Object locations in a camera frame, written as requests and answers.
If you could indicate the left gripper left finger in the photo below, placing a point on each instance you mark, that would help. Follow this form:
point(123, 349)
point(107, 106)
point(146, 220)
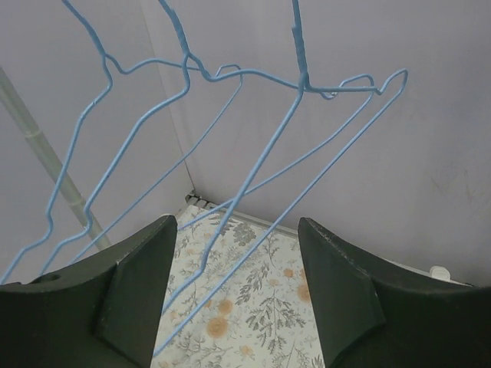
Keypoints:
point(102, 311)

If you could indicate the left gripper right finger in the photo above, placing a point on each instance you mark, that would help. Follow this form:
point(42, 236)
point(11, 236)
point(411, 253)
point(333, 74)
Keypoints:
point(370, 312)

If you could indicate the floral table mat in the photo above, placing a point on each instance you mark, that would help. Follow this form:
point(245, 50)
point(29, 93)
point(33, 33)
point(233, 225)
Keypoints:
point(242, 298)

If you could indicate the silver clothes rack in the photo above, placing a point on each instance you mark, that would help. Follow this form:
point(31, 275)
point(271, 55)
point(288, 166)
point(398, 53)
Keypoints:
point(41, 147)

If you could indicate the middle blue wire hanger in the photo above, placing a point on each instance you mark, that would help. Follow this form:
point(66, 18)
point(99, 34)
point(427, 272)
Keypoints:
point(189, 63)

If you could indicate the far blue wire hanger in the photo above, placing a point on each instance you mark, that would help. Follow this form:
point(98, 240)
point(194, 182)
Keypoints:
point(89, 148)

